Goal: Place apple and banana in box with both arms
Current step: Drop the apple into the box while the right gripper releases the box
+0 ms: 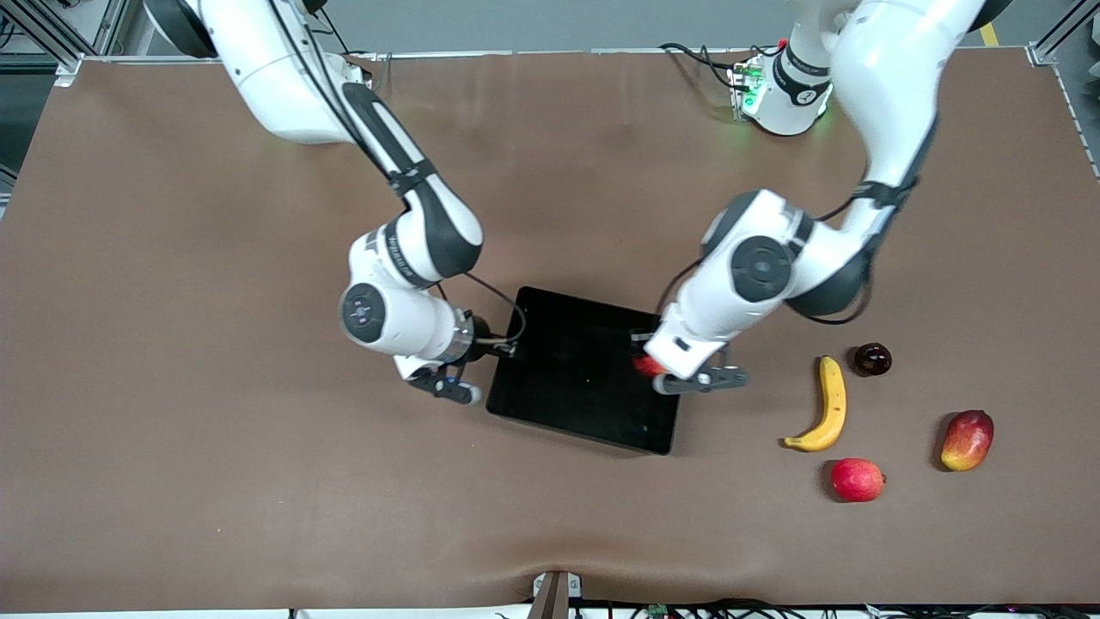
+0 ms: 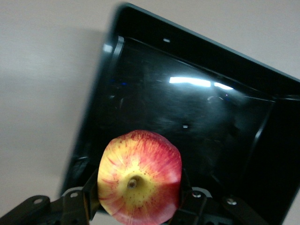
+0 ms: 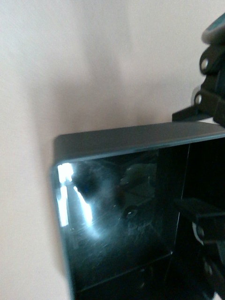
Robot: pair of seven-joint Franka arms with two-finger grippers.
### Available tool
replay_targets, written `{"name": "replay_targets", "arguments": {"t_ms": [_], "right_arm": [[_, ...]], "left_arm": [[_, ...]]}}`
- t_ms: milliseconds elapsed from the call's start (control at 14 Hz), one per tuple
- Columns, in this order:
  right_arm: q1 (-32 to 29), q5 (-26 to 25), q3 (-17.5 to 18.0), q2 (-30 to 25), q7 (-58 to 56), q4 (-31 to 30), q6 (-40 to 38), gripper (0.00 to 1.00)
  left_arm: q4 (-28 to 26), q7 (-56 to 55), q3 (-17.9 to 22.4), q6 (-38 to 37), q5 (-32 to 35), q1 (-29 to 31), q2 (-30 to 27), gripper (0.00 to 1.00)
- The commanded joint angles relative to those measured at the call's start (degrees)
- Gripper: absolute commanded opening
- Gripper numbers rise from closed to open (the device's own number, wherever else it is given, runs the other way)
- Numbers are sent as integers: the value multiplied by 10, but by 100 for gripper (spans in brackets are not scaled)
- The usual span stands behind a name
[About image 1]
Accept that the black plastic box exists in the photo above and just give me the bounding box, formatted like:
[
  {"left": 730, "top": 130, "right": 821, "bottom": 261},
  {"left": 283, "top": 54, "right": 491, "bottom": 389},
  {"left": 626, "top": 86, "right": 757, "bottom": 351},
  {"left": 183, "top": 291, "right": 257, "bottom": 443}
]
[{"left": 486, "top": 286, "right": 682, "bottom": 457}]

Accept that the yellow banana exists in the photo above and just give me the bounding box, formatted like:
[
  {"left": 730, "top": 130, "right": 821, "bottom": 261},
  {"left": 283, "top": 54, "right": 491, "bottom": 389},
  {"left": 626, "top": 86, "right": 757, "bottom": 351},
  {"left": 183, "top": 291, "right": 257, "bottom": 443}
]
[{"left": 783, "top": 355, "right": 849, "bottom": 453}]

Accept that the dark purple plum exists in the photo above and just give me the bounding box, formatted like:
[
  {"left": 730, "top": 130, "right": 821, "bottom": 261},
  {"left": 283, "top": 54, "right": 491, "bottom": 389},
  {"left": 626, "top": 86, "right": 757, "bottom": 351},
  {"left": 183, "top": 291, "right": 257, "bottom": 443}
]
[{"left": 854, "top": 342, "right": 893, "bottom": 377}]

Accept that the round red fruit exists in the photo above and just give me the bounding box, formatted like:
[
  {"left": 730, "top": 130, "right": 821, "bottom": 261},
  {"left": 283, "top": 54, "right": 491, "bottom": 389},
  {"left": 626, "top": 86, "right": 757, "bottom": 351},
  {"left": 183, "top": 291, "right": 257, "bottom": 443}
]
[{"left": 829, "top": 458, "right": 887, "bottom": 504}]

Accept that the brown table mat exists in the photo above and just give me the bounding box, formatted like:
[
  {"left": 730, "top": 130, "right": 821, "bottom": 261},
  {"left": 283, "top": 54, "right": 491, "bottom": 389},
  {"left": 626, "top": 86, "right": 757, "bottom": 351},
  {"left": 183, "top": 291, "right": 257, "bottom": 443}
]
[{"left": 0, "top": 48, "right": 1100, "bottom": 613}]

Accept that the red yellow mango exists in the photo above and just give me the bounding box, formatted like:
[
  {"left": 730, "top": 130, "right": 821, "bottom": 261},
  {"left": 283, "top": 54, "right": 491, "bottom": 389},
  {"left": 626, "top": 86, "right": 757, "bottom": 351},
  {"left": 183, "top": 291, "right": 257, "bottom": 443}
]
[{"left": 940, "top": 409, "right": 995, "bottom": 472}]

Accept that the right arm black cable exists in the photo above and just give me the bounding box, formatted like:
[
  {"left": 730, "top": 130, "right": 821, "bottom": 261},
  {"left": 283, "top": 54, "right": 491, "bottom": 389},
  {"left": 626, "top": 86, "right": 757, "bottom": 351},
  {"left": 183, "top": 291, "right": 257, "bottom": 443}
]
[{"left": 266, "top": 0, "right": 528, "bottom": 346}]

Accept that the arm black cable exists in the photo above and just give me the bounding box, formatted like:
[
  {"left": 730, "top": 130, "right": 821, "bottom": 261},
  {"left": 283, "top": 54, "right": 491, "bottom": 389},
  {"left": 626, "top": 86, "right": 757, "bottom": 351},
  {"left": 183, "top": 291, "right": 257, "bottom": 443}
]
[
  {"left": 656, "top": 120, "right": 939, "bottom": 329},
  {"left": 266, "top": 0, "right": 528, "bottom": 346}
]

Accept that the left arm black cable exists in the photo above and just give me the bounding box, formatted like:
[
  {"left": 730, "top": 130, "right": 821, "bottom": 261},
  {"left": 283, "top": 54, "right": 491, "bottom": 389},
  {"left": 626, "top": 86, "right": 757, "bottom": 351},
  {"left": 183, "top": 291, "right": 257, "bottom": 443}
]
[{"left": 656, "top": 120, "right": 939, "bottom": 329}]

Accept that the grey metal clamp bracket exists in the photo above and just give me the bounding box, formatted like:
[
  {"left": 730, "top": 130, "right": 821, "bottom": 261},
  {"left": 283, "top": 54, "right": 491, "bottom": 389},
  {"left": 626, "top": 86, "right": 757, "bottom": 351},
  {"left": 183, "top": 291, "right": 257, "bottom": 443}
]
[{"left": 532, "top": 571, "right": 584, "bottom": 619}]

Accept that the black base power cable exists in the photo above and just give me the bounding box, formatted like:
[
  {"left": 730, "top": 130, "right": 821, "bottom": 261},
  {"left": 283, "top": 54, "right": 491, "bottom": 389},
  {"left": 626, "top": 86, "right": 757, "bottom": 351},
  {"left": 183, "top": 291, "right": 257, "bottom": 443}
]
[{"left": 659, "top": 41, "right": 750, "bottom": 91}]

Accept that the silver aluminium corner post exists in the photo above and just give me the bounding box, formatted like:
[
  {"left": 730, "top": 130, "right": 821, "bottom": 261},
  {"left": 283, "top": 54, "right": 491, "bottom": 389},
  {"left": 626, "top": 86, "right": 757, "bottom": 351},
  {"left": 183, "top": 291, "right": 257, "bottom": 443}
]
[{"left": 1027, "top": 0, "right": 1100, "bottom": 68}]

